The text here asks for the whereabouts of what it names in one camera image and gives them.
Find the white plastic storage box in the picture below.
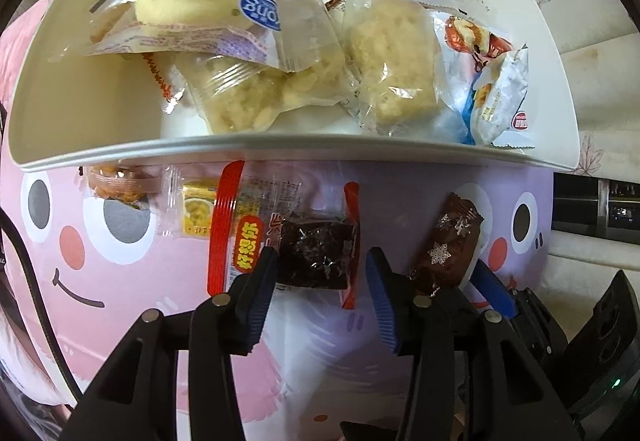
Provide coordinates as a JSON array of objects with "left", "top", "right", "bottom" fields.
[{"left": 2, "top": 0, "right": 583, "bottom": 172}]

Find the red-edged dark cake packet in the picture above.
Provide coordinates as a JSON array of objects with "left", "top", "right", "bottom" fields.
[{"left": 206, "top": 160, "right": 362, "bottom": 311}]

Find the clear rice cracker packet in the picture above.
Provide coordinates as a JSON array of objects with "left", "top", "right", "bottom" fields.
[{"left": 340, "top": 0, "right": 446, "bottom": 137}]

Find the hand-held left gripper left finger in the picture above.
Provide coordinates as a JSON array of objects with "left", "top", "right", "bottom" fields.
[{"left": 62, "top": 246, "right": 280, "bottom": 441}]

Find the dark metal frame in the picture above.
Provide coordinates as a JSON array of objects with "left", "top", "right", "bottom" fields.
[{"left": 552, "top": 172, "right": 640, "bottom": 239}]

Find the cartoon printed table cover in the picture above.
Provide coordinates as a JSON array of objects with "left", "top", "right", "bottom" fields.
[{"left": 0, "top": 0, "right": 556, "bottom": 441}]

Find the blueberry print cake packet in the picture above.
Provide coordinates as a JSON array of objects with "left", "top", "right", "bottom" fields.
[{"left": 82, "top": 0, "right": 293, "bottom": 72}]

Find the red and white snack packet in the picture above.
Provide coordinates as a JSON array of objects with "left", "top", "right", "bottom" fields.
[{"left": 432, "top": 11, "right": 516, "bottom": 142}]

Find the brown snowflake print packet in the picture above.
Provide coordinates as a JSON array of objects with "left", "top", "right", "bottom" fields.
[{"left": 407, "top": 192, "right": 486, "bottom": 297}]

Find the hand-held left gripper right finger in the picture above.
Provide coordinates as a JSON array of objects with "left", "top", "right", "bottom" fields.
[{"left": 365, "top": 246, "right": 586, "bottom": 441}]

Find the black cable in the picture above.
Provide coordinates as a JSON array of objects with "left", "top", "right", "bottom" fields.
[{"left": 0, "top": 211, "right": 83, "bottom": 402}]

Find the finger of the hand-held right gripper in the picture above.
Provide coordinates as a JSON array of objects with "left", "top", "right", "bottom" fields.
[{"left": 470, "top": 260, "right": 571, "bottom": 372}]

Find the brown caramel snack packet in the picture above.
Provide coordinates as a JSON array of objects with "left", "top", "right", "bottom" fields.
[{"left": 85, "top": 164, "right": 163, "bottom": 212}]

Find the yellow pastry packet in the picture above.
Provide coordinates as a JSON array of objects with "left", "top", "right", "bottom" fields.
[{"left": 165, "top": 166, "right": 221, "bottom": 239}]

